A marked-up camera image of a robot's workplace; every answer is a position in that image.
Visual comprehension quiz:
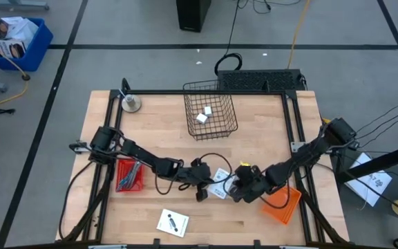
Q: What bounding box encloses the orange plastic basket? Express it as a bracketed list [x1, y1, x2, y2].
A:
[261, 184, 303, 226]

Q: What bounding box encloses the yellow hanging cable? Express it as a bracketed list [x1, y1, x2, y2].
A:
[286, 0, 311, 70]

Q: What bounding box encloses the printed white carton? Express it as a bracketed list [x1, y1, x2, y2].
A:
[0, 16, 39, 48]
[0, 37, 28, 59]

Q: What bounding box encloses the black perforated computer case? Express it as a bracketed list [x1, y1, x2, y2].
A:
[216, 68, 306, 93]

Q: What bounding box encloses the round metal weight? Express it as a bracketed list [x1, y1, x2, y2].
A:
[120, 93, 142, 113]

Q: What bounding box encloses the white Acer card reader box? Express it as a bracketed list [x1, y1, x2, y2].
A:
[155, 207, 190, 239]

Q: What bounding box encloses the grey blue tool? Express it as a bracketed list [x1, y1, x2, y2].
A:
[117, 160, 142, 192]

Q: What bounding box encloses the white paper sheet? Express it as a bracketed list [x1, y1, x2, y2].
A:
[343, 151, 393, 208]

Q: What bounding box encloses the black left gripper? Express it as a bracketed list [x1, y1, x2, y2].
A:
[180, 158, 217, 203]

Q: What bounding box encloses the coiled black cable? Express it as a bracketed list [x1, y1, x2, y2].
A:
[214, 0, 244, 76]

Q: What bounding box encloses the blue plastic bin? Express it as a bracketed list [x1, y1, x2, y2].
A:
[0, 17, 55, 73]

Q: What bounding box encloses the black table frame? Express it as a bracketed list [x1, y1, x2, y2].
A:
[56, 77, 351, 249]

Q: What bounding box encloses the white box with barcode print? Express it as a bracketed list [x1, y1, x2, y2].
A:
[207, 167, 236, 201]

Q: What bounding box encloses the black rig post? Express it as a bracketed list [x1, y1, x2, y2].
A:
[336, 140, 398, 185]

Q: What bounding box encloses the black computer tower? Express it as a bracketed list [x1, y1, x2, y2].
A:
[175, 0, 212, 33]

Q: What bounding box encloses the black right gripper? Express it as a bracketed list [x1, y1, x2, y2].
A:
[231, 165, 273, 203]

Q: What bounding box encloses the yellow floor cable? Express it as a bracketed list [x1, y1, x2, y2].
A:
[0, 31, 30, 111]

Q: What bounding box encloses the black wire basket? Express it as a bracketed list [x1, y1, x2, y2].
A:
[182, 80, 239, 142]

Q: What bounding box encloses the red plastic basket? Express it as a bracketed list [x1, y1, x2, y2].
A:
[115, 158, 145, 193]

